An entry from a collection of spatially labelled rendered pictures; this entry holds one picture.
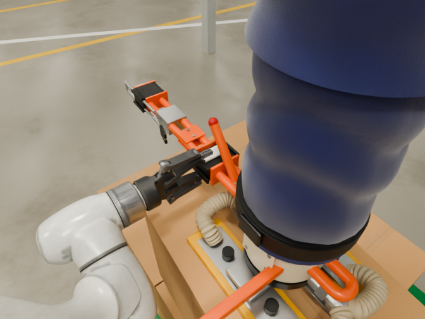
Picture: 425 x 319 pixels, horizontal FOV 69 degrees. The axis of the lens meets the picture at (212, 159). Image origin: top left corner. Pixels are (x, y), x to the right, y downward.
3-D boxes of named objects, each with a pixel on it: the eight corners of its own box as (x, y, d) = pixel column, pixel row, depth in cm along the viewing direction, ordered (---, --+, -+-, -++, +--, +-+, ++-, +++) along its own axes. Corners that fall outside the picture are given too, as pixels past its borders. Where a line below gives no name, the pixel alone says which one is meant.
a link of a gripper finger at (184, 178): (167, 191, 70) (166, 195, 71) (206, 177, 76) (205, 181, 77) (158, 181, 72) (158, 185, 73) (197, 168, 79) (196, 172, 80)
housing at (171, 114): (188, 127, 90) (187, 115, 87) (168, 136, 88) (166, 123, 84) (176, 115, 94) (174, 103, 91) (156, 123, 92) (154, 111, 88)
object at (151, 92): (169, 104, 98) (167, 91, 94) (148, 112, 95) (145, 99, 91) (156, 92, 103) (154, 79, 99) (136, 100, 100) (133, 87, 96)
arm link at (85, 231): (104, 195, 72) (131, 245, 70) (34, 230, 65) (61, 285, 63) (102, 181, 62) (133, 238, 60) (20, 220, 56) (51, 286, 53)
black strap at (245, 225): (389, 216, 54) (400, 202, 51) (298, 294, 44) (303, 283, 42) (295, 145, 67) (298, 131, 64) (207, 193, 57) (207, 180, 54)
